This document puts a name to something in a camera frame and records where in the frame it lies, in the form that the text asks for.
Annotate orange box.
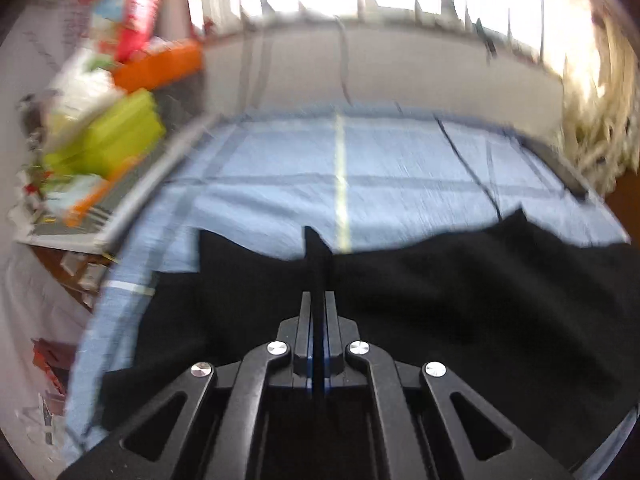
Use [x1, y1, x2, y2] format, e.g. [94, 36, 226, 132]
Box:
[112, 40, 206, 93]

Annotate black phone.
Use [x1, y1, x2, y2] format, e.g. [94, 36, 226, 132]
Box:
[520, 140, 591, 203]

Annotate thin black cable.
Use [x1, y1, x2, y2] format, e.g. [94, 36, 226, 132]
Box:
[435, 117, 503, 221]

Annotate red bag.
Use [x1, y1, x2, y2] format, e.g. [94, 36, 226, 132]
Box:
[31, 337, 68, 391]

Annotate red box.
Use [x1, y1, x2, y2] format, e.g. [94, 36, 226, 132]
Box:
[115, 0, 168, 61]

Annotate blue plaid blanket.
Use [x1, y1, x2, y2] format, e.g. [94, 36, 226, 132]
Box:
[65, 105, 631, 480]

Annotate colourful picture box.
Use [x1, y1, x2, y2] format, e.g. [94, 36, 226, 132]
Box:
[90, 0, 136, 51]

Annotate green box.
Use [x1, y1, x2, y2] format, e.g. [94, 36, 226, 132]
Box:
[42, 89, 167, 181]

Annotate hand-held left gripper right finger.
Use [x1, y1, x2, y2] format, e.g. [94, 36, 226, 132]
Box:
[320, 290, 576, 480]

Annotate black pants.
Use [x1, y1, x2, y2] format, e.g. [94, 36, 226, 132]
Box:
[100, 208, 632, 471]

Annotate floral cream curtain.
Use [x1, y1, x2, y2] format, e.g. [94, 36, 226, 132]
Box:
[560, 10, 640, 196]

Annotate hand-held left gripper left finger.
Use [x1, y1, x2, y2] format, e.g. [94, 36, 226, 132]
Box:
[57, 290, 317, 480]

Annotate black strap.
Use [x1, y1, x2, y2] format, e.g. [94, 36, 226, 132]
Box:
[475, 17, 498, 63]

